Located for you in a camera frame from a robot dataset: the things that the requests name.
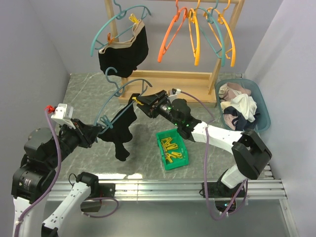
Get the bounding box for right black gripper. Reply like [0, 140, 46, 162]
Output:
[137, 90, 181, 127]

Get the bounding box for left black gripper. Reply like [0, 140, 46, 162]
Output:
[47, 117, 103, 167]

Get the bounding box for yellow clothespin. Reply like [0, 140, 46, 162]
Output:
[132, 97, 144, 106]
[129, 13, 140, 24]

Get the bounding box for teal hanger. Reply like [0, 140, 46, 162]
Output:
[90, 0, 152, 57]
[196, 0, 226, 67]
[94, 67, 153, 134]

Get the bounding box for black underwear front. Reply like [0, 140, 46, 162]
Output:
[98, 93, 140, 161]

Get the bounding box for black underwear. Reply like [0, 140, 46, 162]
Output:
[98, 93, 140, 161]
[98, 21, 149, 78]

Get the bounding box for orange clothes hanger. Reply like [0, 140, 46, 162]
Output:
[157, 0, 188, 63]

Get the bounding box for white underwear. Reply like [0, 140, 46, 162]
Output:
[231, 94, 257, 122]

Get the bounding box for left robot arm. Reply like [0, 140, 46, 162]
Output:
[11, 119, 115, 237]

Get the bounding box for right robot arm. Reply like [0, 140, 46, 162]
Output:
[134, 89, 272, 198]

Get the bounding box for black underwear back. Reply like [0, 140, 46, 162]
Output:
[98, 21, 149, 78]

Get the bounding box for yellow hanger left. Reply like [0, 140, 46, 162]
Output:
[188, 0, 200, 66]

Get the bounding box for yellow hanger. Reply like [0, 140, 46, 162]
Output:
[203, 0, 236, 68]
[188, 0, 200, 66]

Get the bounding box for beige underwear in basket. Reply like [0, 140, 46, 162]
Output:
[218, 82, 251, 102]

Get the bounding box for yellow clothespin on teal hanger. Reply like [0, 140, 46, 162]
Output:
[129, 13, 140, 24]

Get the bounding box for navy underwear in basket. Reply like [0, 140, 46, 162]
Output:
[223, 106, 261, 131]

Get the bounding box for yellow hanger right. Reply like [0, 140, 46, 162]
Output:
[203, 0, 236, 68]

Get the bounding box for yellow clothespins in bin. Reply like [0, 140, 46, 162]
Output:
[160, 137, 183, 163]

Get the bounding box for wooden clothes rack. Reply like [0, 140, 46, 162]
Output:
[116, 0, 244, 106]

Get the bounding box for green plastic bin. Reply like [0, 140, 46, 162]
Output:
[156, 129, 189, 171]

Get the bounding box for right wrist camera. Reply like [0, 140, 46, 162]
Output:
[169, 88, 181, 97]

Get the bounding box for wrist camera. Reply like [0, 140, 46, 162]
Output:
[45, 103, 75, 129]
[169, 88, 181, 97]

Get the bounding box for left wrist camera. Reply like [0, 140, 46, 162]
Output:
[45, 103, 75, 129]

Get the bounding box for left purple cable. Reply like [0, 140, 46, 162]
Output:
[12, 108, 119, 237]

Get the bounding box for aluminium mounting rail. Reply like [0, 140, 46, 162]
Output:
[14, 179, 301, 237]

